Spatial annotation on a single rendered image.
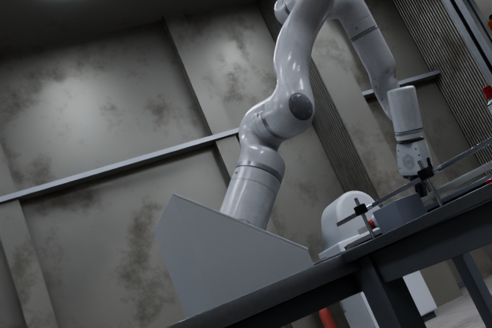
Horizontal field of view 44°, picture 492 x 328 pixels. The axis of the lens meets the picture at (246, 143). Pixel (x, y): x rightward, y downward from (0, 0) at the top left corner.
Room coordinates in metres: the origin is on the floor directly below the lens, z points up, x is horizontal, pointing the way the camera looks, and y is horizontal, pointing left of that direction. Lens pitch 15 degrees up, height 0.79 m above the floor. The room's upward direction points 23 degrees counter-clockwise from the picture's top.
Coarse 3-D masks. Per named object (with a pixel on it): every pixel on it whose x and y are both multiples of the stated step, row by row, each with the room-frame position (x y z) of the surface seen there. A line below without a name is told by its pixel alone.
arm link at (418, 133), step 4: (404, 132) 1.76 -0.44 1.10; (408, 132) 1.76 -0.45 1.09; (412, 132) 1.76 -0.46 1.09; (416, 132) 1.76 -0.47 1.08; (420, 132) 1.77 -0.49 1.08; (396, 136) 1.79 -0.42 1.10; (400, 136) 1.77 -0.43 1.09; (404, 136) 1.77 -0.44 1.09; (408, 136) 1.76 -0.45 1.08; (412, 136) 1.76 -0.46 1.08; (416, 136) 1.76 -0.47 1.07; (420, 136) 1.77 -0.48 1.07; (396, 140) 1.80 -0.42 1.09; (400, 140) 1.78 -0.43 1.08; (404, 140) 1.77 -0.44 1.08; (408, 140) 1.78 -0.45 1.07; (412, 140) 1.77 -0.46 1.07
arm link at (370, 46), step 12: (360, 36) 1.67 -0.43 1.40; (372, 36) 1.67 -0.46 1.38; (360, 48) 1.69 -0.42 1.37; (372, 48) 1.68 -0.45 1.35; (384, 48) 1.69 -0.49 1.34; (372, 60) 1.70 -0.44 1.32; (384, 60) 1.69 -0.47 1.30; (372, 72) 1.72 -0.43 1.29; (384, 72) 1.71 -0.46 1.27; (372, 84) 1.80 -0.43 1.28; (384, 84) 1.80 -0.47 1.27; (396, 84) 1.82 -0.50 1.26; (384, 96) 1.83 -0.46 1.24; (384, 108) 1.85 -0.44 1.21
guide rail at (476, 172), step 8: (480, 168) 1.70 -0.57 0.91; (488, 168) 1.68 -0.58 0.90; (464, 176) 1.75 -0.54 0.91; (472, 176) 1.73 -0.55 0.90; (448, 184) 1.80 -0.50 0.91; (456, 184) 1.78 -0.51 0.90; (432, 192) 1.86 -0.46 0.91; (440, 192) 1.84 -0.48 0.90; (424, 200) 1.89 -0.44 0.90; (360, 232) 2.16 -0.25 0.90
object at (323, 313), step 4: (324, 308) 7.65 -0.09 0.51; (320, 312) 7.65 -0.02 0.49; (324, 312) 7.63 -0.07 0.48; (328, 312) 7.64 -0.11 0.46; (320, 316) 7.66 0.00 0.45; (324, 316) 7.62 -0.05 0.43; (328, 316) 7.62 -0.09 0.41; (324, 320) 7.63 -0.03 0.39; (328, 320) 7.62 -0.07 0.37; (332, 320) 7.64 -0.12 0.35; (324, 324) 7.64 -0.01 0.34; (328, 324) 7.62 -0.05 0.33; (332, 324) 7.63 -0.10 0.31
